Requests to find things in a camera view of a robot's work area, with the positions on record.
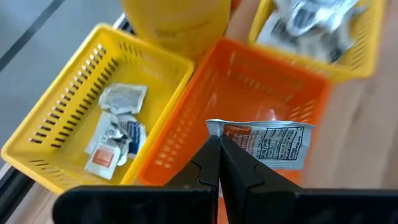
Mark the white cylindrical cup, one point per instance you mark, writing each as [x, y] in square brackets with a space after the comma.
[177, 18]

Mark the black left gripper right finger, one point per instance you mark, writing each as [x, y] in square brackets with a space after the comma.
[242, 174]

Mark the orange plastic basket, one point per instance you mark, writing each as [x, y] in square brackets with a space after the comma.
[242, 90]
[235, 2]

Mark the black floor tape strip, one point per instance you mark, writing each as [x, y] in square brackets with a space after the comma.
[31, 29]

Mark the yellow plastic basket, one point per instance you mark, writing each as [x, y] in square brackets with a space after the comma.
[368, 46]
[161, 90]

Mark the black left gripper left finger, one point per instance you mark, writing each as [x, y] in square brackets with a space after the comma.
[205, 168]

